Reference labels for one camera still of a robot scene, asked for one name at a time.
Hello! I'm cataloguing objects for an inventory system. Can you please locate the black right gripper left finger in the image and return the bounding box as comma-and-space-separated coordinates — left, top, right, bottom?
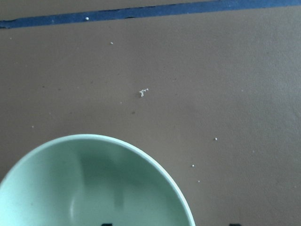
101, 223, 113, 226

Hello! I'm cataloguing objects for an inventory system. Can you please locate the green bowl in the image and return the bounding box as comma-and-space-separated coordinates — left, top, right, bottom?
0, 134, 195, 226

